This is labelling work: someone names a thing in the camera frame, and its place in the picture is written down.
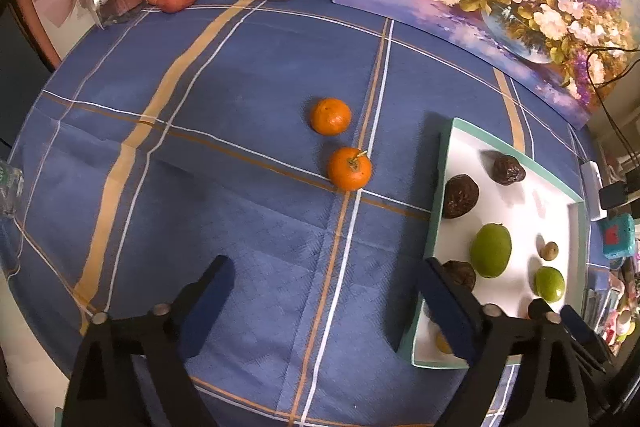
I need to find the clear glass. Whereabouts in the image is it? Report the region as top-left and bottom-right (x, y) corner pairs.
(0, 159), (25, 218)

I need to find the orange tangerine with stem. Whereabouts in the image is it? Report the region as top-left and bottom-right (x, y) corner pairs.
(327, 147), (373, 192)

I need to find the clear plastic box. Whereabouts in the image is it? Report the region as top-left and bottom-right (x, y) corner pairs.
(97, 0), (151, 28)

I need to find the white tray with teal rim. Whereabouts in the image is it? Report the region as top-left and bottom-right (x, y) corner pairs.
(397, 117), (588, 370)

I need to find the teal box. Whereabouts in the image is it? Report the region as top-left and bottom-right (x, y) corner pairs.
(602, 213), (637, 260)

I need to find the round green fruit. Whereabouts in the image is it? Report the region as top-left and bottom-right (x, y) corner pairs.
(534, 266), (566, 304)

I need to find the blue plaid tablecloth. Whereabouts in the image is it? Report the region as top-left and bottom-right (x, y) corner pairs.
(0, 0), (601, 427)

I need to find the dark wrinkled fruit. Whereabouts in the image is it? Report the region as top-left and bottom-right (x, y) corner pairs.
(492, 154), (527, 186)
(442, 260), (477, 293)
(442, 174), (481, 219)

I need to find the black cable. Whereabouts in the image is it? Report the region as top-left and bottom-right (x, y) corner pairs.
(585, 47), (640, 168)

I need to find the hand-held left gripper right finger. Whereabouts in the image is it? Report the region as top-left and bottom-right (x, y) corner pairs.
(417, 257), (591, 427)

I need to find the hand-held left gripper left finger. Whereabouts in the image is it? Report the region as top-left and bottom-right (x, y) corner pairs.
(62, 255), (236, 427)

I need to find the oval green fruit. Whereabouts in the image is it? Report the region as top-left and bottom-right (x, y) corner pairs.
(469, 223), (513, 279)

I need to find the black power adapter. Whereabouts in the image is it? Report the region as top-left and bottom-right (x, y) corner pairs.
(599, 181), (633, 210)

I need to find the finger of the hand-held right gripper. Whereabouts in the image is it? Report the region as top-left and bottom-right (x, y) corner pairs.
(560, 305), (613, 373)

